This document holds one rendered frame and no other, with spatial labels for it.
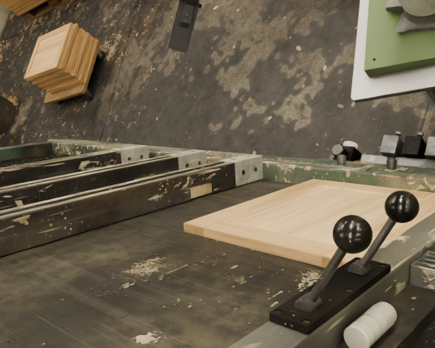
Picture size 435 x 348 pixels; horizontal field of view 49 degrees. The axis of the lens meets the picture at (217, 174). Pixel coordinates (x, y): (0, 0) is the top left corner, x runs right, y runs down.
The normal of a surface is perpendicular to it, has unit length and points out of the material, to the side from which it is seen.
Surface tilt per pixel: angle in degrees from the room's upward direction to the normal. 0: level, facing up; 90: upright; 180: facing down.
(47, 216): 90
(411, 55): 4
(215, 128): 0
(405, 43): 4
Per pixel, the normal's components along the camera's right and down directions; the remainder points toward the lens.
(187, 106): -0.61, -0.35
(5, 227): 0.73, 0.09
